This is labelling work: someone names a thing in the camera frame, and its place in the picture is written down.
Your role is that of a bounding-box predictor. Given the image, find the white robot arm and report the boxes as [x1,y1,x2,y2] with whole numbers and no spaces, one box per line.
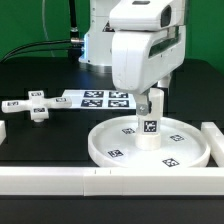
[79,0,187,116]

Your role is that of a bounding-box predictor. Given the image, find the white cross-shaped table base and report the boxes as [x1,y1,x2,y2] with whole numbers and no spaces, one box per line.
[1,90,72,122]

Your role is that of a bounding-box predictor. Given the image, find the thin white cable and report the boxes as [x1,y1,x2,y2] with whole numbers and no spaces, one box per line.
[41,0,56,58]

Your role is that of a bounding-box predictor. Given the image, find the white left fence bar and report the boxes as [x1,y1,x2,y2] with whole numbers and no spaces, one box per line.
[0,121,6,145]

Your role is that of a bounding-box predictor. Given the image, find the white front fence bar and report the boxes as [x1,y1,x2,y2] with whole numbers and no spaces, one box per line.
[0,167,224,196]

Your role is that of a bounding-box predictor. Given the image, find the white round table top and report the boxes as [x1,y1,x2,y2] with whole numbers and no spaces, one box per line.
[88,115,210,170]

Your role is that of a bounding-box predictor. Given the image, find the white right fence bar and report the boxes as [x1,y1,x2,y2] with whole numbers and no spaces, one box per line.
[201,122,224,168]

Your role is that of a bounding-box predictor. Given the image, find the white marker tag sheet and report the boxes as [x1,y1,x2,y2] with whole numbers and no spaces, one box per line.
[63,90,136,110]

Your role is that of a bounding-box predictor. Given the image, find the black cable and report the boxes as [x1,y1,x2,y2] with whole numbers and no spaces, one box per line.
[0,37,84,64]

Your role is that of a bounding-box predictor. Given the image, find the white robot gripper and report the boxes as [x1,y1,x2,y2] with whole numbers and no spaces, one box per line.
[112,26,186,116]

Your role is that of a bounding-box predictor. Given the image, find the white fence bar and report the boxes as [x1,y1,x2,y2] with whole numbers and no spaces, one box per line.
[201,122,224,168]
[0,121,6,145]
[0,167,224,196]

